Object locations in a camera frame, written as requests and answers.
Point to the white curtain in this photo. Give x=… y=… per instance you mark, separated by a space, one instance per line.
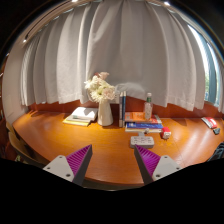
x=116 y=53

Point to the clear green-label drink bottle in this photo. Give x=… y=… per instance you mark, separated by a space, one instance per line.
x=148 y=108

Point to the white and yellow book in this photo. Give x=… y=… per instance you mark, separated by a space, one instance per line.
x=83 y=115

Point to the upright blue book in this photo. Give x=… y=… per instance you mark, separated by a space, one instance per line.
x=122 y=110

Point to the white flower bouquet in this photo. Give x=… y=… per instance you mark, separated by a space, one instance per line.
x=100 y=88

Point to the red and white charger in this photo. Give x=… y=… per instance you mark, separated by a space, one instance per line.
x=165 y=133

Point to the white vase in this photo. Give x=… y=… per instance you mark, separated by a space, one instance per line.
x=105 y=115

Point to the light grey power strip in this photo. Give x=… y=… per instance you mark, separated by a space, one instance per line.
x=142 y=141

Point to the ceiling spot lights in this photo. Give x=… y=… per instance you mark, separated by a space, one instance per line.
x=166 y=3

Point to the red and white book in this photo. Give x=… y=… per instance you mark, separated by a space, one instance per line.
x=210 y=122

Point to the window with blue frame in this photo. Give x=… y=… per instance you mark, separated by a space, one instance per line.
x=208 y=73

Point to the flat blue book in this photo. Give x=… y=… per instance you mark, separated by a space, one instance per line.
x=143 y=125

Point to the black chair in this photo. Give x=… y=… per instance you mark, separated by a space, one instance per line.
x=218 y=153

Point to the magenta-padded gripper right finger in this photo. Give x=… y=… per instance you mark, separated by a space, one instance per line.
x=163 y=166

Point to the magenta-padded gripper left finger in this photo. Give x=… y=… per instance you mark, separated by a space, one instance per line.
x=61 y=167

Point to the small dark grey object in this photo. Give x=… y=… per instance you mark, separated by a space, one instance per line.
x=217 y=131

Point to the orange book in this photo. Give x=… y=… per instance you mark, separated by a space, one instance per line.
x=136 y=117

